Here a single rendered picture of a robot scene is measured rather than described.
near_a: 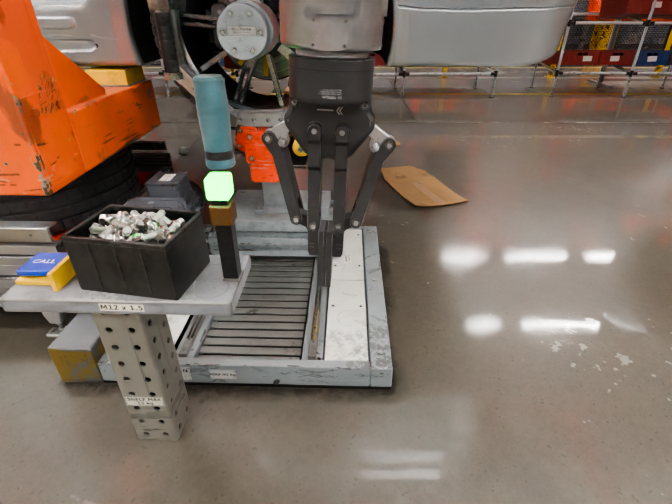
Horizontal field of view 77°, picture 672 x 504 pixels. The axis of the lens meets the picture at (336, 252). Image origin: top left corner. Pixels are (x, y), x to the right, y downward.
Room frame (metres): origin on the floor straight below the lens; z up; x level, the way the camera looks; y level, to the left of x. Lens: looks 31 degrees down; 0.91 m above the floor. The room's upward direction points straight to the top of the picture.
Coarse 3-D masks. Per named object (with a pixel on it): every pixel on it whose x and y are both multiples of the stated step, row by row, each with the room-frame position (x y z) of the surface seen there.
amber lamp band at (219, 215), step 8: (232, 200) 0.69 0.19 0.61; (208, 208) 0.67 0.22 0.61; (216, 208) 0.67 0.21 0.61; (224, 208) 0.67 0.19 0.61; (232, 208) 0.68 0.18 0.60; (216, 216) 0.67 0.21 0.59; (224, 216) 0.66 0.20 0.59; (232, 216) 0.67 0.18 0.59; (216, 224) 0.67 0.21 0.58; (224, 224) 0.66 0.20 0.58; (232, 224) 0.67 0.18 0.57
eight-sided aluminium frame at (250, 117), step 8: (176, 16) 1.39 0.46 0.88; (176, 24) 1.38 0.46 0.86; (176, 32) 1.38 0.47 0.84; (176, 40) 1.38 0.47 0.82; (176, 48) 1.35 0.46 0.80; (184, 64) 1.38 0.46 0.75; (184, 72) 1.34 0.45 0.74; (192, 72) 1.38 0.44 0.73; (176, 80) 1.34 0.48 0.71; (184, 80) 1.34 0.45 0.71; (192, 88) 1.34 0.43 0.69; (232, 112) 1.35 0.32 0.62; (240, 112) 1.35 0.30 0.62; (248, 112) 1.35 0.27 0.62; (256, 112) 1.35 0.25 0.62; (264, 112) 1.35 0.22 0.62; (272, 112) 1.35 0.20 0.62; (280, 112) 1.35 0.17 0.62; (232, 120) 1.33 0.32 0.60; (248, 120) 1.33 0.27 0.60; (256, 120) 1.33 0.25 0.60; (264, 120) 1.33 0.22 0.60; (272, 120) 1.33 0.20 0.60; (280, 120) 1.33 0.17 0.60
